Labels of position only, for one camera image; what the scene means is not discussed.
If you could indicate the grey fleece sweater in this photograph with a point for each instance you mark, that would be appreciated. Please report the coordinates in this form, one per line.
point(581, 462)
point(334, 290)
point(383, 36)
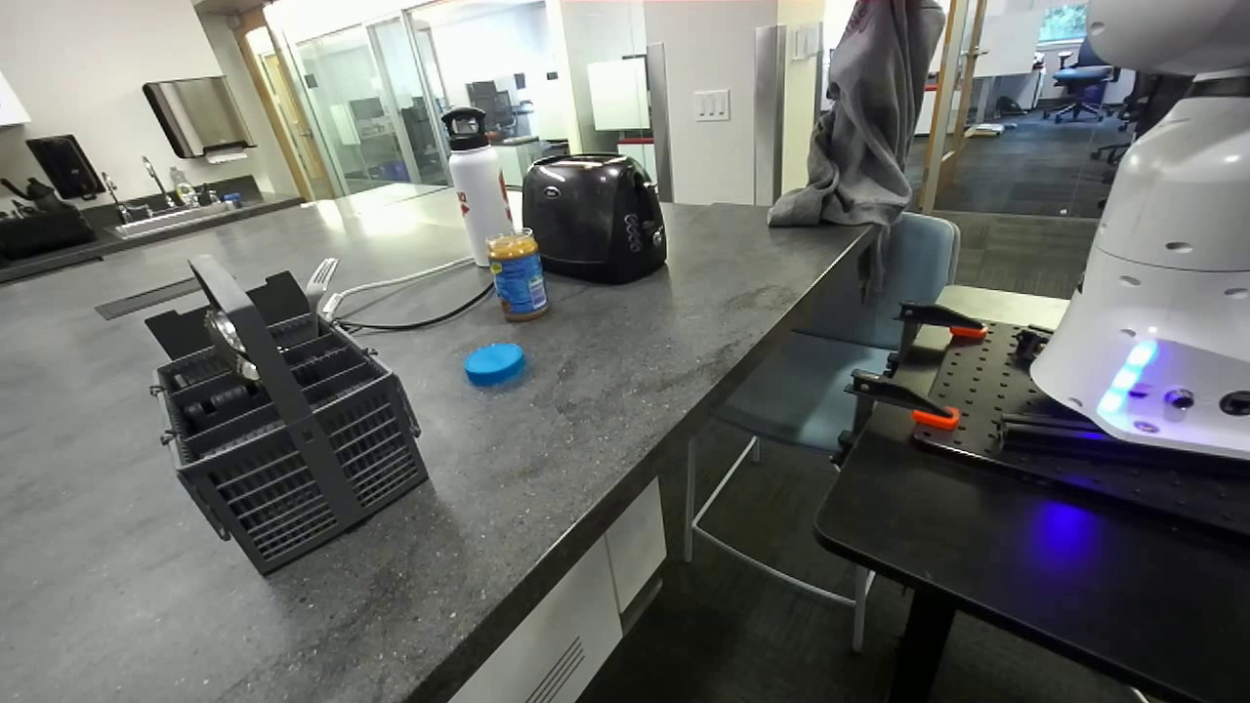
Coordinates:
point(863, 120)

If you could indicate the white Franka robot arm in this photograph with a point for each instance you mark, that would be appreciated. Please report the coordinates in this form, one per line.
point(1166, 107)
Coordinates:
point(1174, 249)

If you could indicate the blue chair white legs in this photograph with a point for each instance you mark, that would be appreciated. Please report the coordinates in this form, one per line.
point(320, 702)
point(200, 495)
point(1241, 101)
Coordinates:
point(859, 306)

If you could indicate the dark office chair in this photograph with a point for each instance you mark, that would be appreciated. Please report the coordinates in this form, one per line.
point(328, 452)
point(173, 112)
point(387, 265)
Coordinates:
point(1088, 84)

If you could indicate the open peanut butter jar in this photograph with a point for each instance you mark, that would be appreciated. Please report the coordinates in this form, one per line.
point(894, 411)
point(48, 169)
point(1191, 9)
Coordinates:
point(522, 282)

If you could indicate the blue jar lid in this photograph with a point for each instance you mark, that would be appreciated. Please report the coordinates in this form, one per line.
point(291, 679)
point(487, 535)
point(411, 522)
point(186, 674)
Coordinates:
point(497, 366)

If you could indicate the black toaster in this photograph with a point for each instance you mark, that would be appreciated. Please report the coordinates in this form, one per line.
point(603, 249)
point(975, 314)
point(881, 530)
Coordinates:
point(596, 216)

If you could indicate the white water bottle black cap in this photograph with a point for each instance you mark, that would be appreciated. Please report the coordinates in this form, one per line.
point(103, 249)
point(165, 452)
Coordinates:
point(476, 189)

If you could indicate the dark grey cutlery basket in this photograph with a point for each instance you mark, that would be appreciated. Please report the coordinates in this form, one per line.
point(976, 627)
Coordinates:
point(288, 432)

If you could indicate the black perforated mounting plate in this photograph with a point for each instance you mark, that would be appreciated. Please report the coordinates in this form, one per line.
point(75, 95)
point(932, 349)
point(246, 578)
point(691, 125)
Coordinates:
point(982, 392)

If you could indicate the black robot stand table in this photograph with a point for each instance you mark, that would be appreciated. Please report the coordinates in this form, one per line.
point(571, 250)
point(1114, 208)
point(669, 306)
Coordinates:
point(1040, 560)

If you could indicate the sink faucet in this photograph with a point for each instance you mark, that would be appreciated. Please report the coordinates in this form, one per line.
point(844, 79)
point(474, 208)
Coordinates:
point(157, 183)

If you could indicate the black monitor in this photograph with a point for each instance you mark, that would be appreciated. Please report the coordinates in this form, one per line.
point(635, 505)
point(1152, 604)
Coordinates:
point(62, 165)

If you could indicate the black dish rack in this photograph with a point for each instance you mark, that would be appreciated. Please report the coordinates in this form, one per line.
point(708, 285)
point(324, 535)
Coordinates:
point(39, 226)

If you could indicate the white wall light switch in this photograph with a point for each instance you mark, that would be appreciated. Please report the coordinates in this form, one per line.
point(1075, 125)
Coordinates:
point(713, 107)

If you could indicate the wall paper towel dispenser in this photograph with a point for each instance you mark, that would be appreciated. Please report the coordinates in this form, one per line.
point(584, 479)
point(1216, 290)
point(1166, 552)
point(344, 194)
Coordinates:
point(198, 120)

